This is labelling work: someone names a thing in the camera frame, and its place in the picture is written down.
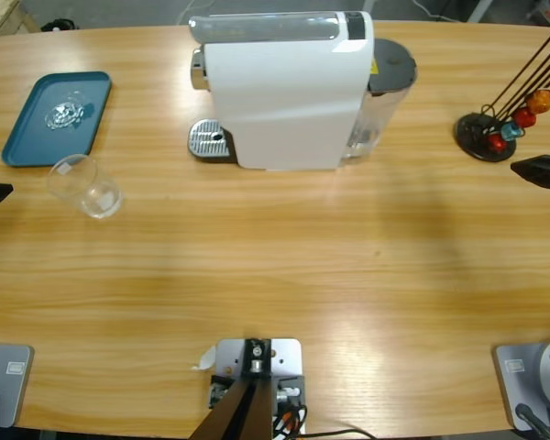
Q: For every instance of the orange coffee capsule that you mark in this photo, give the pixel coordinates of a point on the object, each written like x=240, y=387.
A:
x=540, y=102

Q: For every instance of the clear drinking glass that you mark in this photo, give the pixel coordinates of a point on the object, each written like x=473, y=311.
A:
x=96, y=201

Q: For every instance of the grey coffee machine lever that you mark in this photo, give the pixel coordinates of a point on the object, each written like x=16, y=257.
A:
x=266, y=28

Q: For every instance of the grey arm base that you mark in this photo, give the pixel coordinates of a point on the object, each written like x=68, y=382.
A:
x=9, y=366
x=518, y=366

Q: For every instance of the blue coffee capsule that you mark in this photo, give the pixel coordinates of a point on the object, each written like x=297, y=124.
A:
x=511, y=131

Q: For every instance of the red coffee capsule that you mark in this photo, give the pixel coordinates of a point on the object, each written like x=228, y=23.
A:
x=498, y=143
x=524, y=117

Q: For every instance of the white capsule coffee machine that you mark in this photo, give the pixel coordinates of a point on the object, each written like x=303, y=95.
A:
x=279, y=101

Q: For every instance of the teal plastic tray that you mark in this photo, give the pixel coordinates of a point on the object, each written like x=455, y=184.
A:
x=27, y=137

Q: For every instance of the black capsule holder with rods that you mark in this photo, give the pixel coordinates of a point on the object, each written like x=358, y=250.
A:
x=469, y=133

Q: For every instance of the clear water tank dark lid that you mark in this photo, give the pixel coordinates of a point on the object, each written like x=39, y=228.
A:
x=389, y=59

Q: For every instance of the metal drip tray grate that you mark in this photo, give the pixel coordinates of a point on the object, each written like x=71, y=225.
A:
x=204, y=137

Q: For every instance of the white paper scrap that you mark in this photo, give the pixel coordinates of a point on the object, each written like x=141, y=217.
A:
x=206, y=359

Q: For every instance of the white mount block dark post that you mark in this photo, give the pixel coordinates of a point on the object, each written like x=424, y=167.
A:
x=284, y=355

